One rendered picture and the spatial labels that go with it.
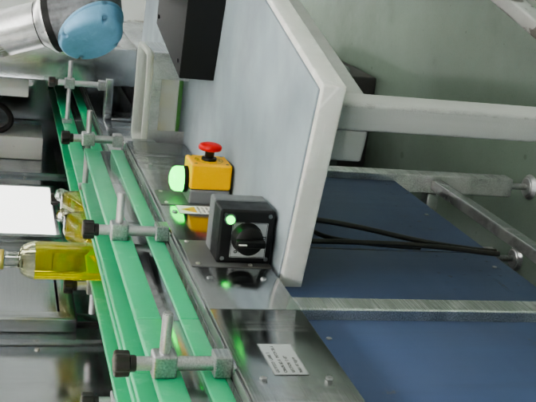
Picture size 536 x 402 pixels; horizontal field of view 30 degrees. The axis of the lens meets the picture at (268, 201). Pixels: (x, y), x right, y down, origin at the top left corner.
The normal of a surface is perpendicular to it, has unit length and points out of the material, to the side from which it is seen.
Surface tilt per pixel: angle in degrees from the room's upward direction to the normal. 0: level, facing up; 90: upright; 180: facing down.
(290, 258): 90
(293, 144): 0
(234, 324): 90
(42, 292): 90
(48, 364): 90
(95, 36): 99
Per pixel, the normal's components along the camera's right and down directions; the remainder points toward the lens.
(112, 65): 0.25, 0.29
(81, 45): 0.25, 0.85
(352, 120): 0.21, 0.51
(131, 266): 0.11, -0.96
